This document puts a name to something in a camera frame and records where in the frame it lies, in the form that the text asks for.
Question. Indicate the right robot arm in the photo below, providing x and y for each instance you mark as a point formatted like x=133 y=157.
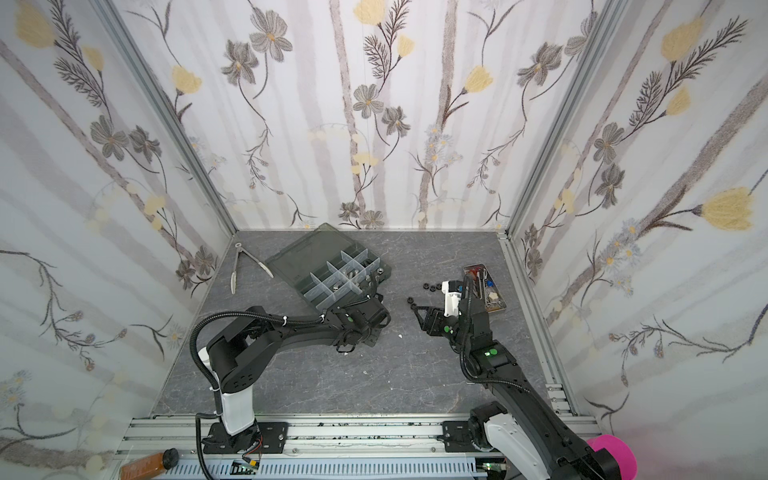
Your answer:
x=519 y=424

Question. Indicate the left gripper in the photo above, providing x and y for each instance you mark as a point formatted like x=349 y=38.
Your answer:
x=370 y=343

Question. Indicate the green compartment organizer box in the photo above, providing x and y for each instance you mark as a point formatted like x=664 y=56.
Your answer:
x=327 y=266

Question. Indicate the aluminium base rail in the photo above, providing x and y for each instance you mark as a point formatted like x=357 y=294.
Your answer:
x=320 y=447

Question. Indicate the amber bottle black cap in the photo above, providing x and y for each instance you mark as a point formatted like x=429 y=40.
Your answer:
x=150 y=466

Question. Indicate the pink plastic cup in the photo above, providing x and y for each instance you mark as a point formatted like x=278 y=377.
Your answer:
x=620 y=451

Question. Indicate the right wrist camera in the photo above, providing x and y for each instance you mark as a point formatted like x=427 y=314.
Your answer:
x=452 y=291

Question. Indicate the small tray with tools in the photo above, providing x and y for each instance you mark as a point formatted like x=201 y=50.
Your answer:
x=485 y=288

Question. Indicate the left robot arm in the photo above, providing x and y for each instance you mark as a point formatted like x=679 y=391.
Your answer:
x=232 y=349

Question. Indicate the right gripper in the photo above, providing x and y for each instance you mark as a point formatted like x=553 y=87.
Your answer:
x=435 y=321

